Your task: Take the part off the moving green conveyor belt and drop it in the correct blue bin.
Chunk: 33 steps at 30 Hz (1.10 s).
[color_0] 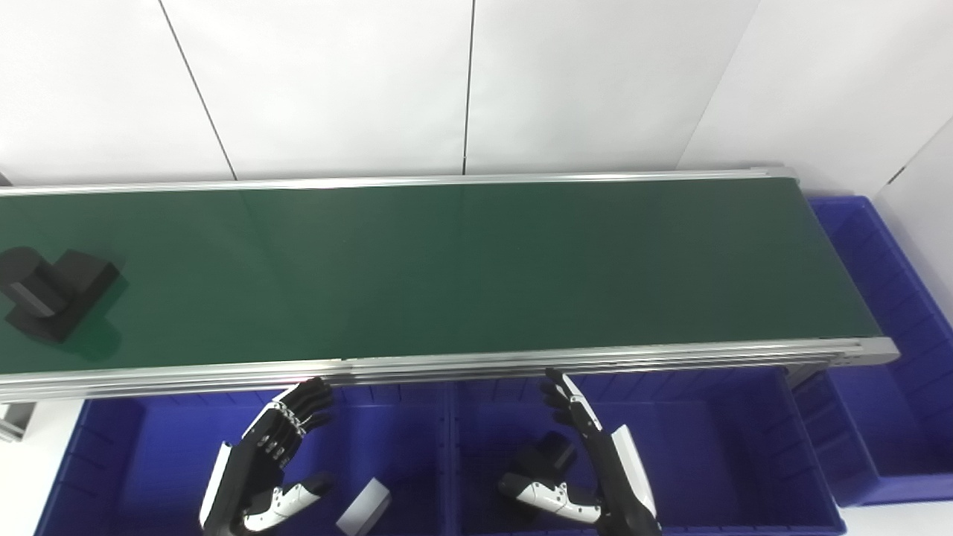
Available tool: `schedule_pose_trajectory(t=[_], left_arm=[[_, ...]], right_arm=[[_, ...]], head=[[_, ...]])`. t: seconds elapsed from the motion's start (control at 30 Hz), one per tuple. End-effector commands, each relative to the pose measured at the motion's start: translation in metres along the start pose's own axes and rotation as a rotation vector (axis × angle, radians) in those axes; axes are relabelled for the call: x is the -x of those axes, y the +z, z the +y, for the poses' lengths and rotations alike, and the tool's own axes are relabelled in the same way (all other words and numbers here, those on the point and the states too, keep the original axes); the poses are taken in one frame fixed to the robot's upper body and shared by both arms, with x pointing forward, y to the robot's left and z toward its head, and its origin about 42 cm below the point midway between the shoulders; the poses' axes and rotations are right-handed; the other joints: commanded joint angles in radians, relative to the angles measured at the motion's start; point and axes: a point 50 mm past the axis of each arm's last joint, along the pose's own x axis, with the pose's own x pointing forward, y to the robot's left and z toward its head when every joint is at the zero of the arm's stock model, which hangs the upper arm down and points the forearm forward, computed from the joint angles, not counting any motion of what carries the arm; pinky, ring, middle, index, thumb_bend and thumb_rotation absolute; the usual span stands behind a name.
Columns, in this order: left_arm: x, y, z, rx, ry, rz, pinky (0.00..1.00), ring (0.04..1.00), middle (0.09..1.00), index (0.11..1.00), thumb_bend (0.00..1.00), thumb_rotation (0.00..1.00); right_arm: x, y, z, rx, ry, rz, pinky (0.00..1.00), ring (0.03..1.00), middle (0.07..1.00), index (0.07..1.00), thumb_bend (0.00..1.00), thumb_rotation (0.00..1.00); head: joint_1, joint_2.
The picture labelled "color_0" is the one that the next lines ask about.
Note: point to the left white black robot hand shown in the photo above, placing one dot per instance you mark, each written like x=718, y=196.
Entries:
x=246, y=461

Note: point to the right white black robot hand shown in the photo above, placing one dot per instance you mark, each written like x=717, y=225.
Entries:
x=618, y=476

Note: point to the black cylinder-on-block part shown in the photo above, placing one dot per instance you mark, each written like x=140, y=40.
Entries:
x=56, y=294

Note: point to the black part in bin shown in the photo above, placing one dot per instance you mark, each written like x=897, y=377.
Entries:
x=547, y=454

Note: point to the blue plastic bin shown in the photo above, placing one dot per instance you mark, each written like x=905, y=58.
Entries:
x=164, y=469
x=886, y=387
x=707, y=461

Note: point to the grey rectangular block part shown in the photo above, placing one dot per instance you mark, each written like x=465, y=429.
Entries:
x=365, y=508

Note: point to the green conveyor belt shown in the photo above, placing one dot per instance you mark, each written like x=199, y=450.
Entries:
x=476, y=366
x=461, y=268

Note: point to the aluminium conveyor leg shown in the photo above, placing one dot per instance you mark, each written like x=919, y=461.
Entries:
x=808, y=372
x=16, y=420

